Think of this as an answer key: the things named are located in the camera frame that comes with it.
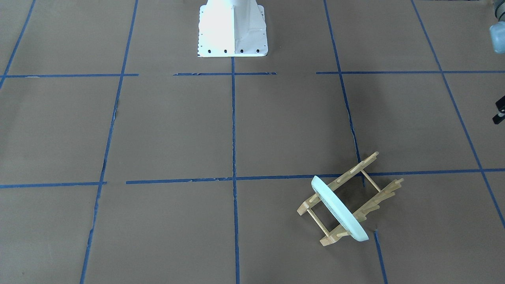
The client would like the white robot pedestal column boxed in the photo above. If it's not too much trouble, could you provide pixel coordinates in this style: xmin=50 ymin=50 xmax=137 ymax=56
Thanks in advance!
xmin=197 ymin=0 xmax=269 ymax=58

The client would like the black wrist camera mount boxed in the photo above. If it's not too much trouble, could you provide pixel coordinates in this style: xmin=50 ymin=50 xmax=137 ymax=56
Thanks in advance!
xmin=492 ymin=96 xmax=505 ymax=125

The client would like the light green ceramic plate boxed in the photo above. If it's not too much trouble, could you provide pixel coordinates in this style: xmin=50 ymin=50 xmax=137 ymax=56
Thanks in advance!
xmin=311 ymin=176 xmax=368 ymax=241

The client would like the wooden plate rack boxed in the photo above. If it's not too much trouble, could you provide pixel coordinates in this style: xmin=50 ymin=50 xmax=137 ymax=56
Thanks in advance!
xmin=296 ymin=151 xmax=404 ymax=246

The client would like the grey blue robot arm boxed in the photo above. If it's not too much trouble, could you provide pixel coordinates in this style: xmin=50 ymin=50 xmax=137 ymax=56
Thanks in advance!
xmin=489 ymin=0 xmax=505 ymax=54

